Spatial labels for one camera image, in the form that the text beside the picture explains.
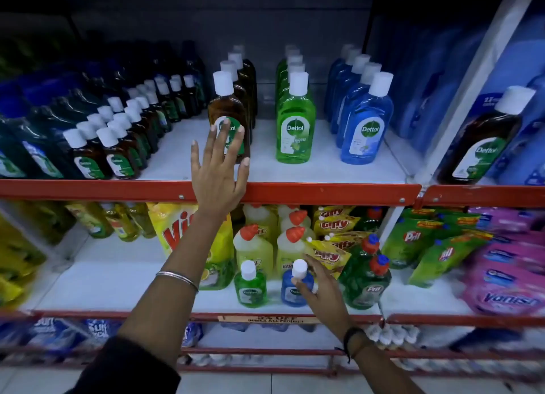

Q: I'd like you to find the person's right hand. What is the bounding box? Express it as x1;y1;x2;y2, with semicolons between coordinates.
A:
291;254;357;340

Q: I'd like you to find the person's left hand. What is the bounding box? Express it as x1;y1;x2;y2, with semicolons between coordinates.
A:
190;118;251;220

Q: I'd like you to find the small blue liquid bottle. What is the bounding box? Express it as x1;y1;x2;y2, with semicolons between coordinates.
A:
281;259;318;308

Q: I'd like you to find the person's right forearm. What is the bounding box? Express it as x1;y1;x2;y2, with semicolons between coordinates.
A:
341;330;426;394

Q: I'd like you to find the person's left forearm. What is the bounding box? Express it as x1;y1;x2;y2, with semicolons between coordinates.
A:
117;212;235;369

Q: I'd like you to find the large brown antiseptic bottle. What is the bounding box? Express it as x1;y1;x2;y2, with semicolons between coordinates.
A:
436;86;536;185
228;53;256;128
233;44;258;117
220;61;253;143
208;71;252;164

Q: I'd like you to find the small yellow refill pouch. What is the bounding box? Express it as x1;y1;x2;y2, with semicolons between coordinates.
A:
314;215;362;237
313;206;356;220
304;238;352;279
326;232;371;250

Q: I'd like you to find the yellow cleaner bottle red cap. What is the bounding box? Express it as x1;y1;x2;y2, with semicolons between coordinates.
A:
276;226;307;277
233;224;274;279
279;206;316;241
243;205;279;245

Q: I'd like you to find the small green liquid bottle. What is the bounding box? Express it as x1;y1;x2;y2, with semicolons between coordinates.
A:
234;260;268;308

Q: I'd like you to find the large green liquid bottle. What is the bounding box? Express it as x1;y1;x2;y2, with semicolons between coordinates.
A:
277;62;313;105
277;49;301;83
276;71;317;164
277;55;304;92
276;44;298;79

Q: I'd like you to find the green dish liquid bottle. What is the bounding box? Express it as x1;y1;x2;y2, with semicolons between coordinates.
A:
338;234;380;279
343;255;392;310
353;207;384;232

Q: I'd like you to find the black wrist band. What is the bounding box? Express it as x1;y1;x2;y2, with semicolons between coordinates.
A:
334;326;371;364

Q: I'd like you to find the group of small brown bottles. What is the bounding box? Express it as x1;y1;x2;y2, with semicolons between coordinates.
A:
63;72;209;180

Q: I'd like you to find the large yellow dishwash pouch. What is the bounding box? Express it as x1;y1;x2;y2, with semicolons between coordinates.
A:
147;202;236;291

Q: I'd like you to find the yellow-green dish liquid bottle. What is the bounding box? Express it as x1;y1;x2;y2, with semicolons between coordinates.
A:
66;202;113;239
128;202;157;239
102;202;140;242

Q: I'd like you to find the white shelf with red edge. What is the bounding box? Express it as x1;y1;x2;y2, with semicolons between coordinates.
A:
0;117;422;207
415;168;545;209
379;274;545;328
0;236;384;326

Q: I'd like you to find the row of white bottle tops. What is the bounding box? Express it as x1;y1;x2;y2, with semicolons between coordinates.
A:
366;323;422;349

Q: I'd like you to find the green dishwash refill pouch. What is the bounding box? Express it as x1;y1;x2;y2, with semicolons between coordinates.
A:
381;219;443;270
400;208;443;228
434;210;482;239
409;236;490;289

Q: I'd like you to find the silver bangle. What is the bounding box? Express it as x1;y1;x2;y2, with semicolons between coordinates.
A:
155;271;199;294

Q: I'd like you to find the large blue liquid bottle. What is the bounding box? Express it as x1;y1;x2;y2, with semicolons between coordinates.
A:
324;44;355;115
330;54;371;134
341;72;394;165
336;62;382;149
326;49;362;122

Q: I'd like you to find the group of dark teal bottles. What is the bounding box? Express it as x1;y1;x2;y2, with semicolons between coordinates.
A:
0;36;209;180

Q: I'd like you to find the black sleeve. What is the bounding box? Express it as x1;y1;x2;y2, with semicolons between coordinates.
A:
64;336;181;394

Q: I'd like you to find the pile of pink pouches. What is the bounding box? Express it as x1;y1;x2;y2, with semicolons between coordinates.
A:
462;206;545;318

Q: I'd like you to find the row of blue refill pouches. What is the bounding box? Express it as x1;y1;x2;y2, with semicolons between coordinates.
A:
385;21;486;156
468;14;545;185

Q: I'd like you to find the pile of yellow packets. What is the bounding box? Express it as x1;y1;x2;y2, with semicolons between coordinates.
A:
0;200;77;309

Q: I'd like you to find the row of blue detergent packets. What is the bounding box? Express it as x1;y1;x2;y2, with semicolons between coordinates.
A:
0;317;204;358

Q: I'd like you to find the red wire shelf rail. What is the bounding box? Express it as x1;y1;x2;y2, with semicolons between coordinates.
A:
0;346;545;383

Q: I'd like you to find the white shelf upright post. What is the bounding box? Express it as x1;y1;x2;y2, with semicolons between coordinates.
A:
412;0;541;185

